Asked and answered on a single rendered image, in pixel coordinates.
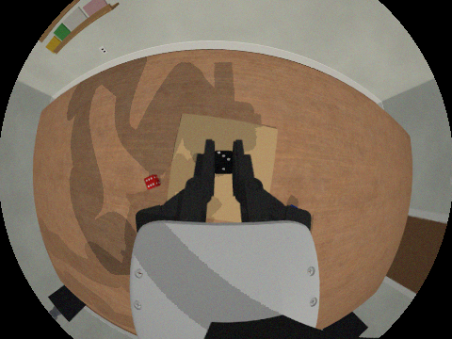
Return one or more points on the tan flat mat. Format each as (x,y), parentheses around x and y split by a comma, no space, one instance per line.
(259,141)

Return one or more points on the red die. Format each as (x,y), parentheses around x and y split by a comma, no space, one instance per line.
(152,181)

